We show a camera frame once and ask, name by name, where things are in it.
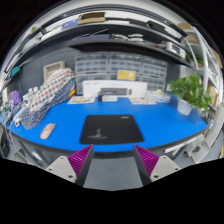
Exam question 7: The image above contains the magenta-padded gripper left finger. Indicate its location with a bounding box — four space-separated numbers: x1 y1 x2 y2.
45 144 95 187

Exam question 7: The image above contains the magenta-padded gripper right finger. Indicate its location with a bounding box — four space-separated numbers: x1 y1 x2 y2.
133 144 182 186

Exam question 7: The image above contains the pink computer mouse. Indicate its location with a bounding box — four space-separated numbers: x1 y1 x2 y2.
39 122 57 140

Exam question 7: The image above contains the black mouse pad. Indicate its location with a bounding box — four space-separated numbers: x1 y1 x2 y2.
79 114 145 145

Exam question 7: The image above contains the navy polka-dot cloth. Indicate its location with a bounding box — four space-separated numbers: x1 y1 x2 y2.
20 78 77 130

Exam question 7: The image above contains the colourful printed leaflet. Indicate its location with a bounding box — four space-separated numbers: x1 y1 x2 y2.
128 96 158 106
67 95 97 105

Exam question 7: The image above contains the clear plastic bag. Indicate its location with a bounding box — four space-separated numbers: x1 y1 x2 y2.
148 89 172 104

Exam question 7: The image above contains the small white device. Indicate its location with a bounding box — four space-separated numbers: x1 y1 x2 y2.
22 86 40 105

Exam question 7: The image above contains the green potted plant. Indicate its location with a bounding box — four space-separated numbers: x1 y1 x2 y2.
168 71 213 118

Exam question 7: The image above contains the red blue checkered cloth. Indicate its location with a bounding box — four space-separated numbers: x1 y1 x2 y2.
29 68 76 113

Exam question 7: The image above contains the small black labelled box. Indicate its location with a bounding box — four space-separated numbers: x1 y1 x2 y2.
98 94 119 103

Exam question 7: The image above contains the long white keyboard box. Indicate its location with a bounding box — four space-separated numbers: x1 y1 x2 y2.
82 79 148 99

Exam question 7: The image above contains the purple object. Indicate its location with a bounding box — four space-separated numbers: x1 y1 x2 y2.
8 89 23 108

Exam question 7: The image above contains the grey plastic drawer cabinet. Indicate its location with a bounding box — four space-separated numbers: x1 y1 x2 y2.
142 56 169 80
109 52 144 74
74 52 110 75
75 72 110 94
109 71 143 83
141 76 167 92

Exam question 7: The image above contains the yellow card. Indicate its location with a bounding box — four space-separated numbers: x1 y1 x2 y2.
116 69 137 82

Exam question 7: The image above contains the white plastic basket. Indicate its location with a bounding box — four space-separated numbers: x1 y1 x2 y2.
43 60 66 82

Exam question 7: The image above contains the teal plastic object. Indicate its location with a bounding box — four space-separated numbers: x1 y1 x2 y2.
10 65 22 78

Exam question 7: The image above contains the white metal rack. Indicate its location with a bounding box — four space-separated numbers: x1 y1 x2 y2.
182 23 224 108

